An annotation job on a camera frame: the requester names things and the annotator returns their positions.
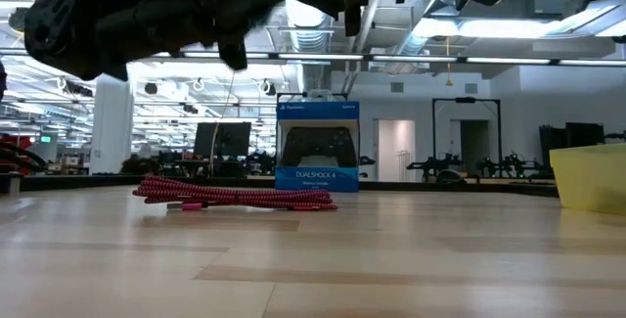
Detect yellow plastic bin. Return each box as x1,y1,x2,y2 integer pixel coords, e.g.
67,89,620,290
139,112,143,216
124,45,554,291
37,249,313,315
548,142,626,217

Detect yellow hanging cord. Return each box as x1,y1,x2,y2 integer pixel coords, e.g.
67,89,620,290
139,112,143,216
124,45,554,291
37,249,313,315
207,69,237,176

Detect red background equipment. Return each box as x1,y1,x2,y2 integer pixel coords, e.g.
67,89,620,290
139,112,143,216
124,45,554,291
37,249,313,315
0,133,48,174

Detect blue DualShock controller box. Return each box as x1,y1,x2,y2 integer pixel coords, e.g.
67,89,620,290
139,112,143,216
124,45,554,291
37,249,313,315
274,101,361,194

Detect black background monitor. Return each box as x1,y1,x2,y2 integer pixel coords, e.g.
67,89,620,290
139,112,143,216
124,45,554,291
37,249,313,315
192,121,252,159

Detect black aluminium table frame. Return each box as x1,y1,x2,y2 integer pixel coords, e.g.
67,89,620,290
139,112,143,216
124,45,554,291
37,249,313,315
0,172,559,199

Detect red braided USB-C cable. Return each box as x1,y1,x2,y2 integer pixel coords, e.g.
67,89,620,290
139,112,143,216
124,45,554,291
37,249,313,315
131,175,339,212

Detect yellow ceiling pendant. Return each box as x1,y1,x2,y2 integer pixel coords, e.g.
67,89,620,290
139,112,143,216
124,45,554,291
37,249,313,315
443,36,455,88

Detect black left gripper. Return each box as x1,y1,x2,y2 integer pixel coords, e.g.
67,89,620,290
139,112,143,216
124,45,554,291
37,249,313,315
124,0,288,71

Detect white building column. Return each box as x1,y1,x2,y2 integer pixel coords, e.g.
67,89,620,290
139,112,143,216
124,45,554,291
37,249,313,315
88,73,135,176

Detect black background station frame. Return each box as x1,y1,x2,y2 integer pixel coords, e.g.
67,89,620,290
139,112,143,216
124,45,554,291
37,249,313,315
430,96,503,178

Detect black background panels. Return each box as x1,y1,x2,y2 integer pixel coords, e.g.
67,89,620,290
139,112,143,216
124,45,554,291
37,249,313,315
538,121,606,168

